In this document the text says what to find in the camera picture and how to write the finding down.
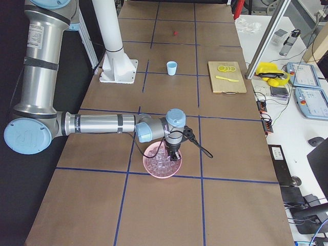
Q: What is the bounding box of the yellow plastic knife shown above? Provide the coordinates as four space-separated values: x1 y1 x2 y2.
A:
215 75 239 83

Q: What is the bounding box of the white pedestal column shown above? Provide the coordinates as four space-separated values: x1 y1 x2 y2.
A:
92 0 138 84

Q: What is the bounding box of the pink bowl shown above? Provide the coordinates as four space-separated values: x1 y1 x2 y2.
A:
142 141 182 179

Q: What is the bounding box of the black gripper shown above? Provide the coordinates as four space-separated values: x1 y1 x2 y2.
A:
166 143 181 161

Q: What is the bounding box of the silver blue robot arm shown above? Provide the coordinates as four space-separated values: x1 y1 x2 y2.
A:
4 1 186 161

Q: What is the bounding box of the wooden cutting board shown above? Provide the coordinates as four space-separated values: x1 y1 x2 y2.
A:
208 61 247 94

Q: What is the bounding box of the light blue plastic cup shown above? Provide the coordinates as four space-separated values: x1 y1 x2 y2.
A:
167 61 177 76

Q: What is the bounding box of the clear ice cubes pile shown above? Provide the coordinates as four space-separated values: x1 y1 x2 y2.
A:
144 146 181 178

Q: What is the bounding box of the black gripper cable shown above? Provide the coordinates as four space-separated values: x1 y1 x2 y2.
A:
128 125 214 159

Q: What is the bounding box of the teach pendant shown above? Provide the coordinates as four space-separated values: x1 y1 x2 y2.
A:
294 87 327 120
286 62 321 89

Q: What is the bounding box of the aluminium frame post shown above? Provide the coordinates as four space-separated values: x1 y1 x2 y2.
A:
245 0 291 79

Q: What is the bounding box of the water bottle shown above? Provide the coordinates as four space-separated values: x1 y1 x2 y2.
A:
279 29 301 56

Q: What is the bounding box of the crumpled plastic wrap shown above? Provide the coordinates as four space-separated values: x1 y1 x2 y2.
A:
235 18 262 34

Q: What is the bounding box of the black computer mouse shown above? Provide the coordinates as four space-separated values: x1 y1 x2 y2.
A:
307 137 325 147

